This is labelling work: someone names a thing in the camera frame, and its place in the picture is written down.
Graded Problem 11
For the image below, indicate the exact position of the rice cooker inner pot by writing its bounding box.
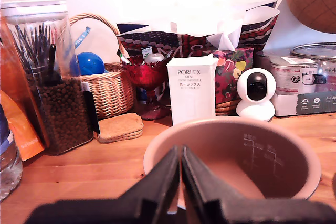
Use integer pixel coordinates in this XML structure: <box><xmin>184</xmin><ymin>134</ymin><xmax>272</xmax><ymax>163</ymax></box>
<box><xmin>143</xmin><ymin>115</ymin><xmax>322</xmax><ymax>214</ymax></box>

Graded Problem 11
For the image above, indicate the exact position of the white Porlex carton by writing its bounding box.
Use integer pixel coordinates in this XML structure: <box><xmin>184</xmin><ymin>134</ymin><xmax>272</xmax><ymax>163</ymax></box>
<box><xmin>166</xmin><ymin>53</ymin><xmax>218</xmax><ymax>127</ymax></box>

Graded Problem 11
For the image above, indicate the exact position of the floral tissue box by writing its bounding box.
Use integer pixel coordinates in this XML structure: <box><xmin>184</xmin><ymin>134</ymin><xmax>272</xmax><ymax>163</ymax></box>
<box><xmin>211</xmin><ymin>47</ymin><xmax>255</xmax><ymax>104</ymax></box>

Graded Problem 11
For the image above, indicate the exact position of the clear jar with brown pellets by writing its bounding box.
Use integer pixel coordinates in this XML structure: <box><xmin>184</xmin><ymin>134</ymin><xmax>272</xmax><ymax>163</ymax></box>
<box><xmin>0</xmin><ymin>0</ymin><xmax>95</xmax><ymax>156</ymax></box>

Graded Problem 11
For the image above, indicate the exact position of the silver round capsule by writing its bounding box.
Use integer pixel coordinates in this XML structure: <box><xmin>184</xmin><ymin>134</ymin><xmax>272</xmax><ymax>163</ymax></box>
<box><xmin>144</xmin><ymin>52</ymin><xmax>166</xmax><ymax>65</ymax></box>

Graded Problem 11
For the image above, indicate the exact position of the green white striped sachet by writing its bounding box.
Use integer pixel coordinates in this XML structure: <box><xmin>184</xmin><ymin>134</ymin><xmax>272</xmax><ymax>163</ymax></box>
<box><xmin>117</xmin><ymin>49</ymin><xmax>132</xmax><ymax>65</ymax></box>

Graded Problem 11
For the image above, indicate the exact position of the blue plastic ball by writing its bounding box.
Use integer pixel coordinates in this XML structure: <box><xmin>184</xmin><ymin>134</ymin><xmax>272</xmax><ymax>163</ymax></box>
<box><xmin>69</xmin><ymin>52</ymin><xmax>106</xmax><ymax>77</ymax></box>

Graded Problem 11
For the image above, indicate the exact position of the silver metal tin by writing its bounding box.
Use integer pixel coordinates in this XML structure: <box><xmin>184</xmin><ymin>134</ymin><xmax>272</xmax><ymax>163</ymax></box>
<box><xmin>269</xmin><ymin>55</ymin><xmax>328</xmax><ymax>95</ymax></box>

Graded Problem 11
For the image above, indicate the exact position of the white and grey carton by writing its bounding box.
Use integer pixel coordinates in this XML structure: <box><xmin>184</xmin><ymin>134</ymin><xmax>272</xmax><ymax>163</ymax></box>
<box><xmin>271</xmin><ymin>90</ymin><xmax>336</xmax><ymax>118</ymax></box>

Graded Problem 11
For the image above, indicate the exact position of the dotted red navy gift bag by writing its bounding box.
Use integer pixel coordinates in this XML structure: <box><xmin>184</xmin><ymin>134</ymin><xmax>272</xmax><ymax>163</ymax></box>
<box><xmin>116</xmin><ymin>0</ymin><xmax>280</xmax><ymax>59</ymax></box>

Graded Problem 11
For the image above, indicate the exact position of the bright orange packet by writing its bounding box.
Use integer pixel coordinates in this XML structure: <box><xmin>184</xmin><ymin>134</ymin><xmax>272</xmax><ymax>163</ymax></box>
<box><xmin>0</xmin><ymin>90</ymin><xmax>45</xmax><ymax>162</ymax></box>

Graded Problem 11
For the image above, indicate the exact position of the white paper tissue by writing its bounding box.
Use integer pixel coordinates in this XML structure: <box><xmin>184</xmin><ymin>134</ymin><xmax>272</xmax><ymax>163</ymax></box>
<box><xmin>206</xmin><ymin>18</ymin><xmax>244</xmax><ymax>51</ymax></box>

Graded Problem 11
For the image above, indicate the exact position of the clear plastic water bottle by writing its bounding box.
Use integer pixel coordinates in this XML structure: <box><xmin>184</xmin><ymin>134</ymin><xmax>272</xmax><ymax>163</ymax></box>
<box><xmin>0</xmin><ymin>103</ymin><xmax>24</xmax><ymax>201</ymax></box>

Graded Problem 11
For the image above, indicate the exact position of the black plastic scoop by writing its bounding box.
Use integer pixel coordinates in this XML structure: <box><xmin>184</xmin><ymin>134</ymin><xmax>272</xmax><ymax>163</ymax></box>
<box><xmin>43</xmin><ymin>43</ymin><xmax>62</xmax><ymax>86</ymax></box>

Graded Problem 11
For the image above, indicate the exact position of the blue printed ribbon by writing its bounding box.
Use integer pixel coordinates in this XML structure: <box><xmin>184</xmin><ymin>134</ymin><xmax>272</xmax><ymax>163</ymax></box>
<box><xmin>74</xmin><ymin>26</ymin><xmax>91</xmax><ymax>49</ymax></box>

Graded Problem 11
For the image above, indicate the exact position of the dark orange carton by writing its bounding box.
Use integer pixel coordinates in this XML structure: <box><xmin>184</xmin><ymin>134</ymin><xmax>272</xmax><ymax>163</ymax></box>
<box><xmin>0</xmin><ymin>16</ymin><xmax>50</xmax><ymax>148</ymax></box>

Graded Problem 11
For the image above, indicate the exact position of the white round security camera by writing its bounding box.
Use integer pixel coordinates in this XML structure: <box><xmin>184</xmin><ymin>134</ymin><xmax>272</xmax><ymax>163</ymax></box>
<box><xmin>235</xmin><ymin>68</ymin><xmax>277</xmax><ymax>122</ymax></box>

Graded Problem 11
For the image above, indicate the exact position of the wicker basket with handle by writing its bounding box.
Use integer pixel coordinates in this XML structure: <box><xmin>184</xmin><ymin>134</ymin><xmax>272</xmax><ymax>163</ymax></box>
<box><xmin>68</xmin><ymin>13</ymin><xmax>137</xmax><ymax>120</ymax></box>

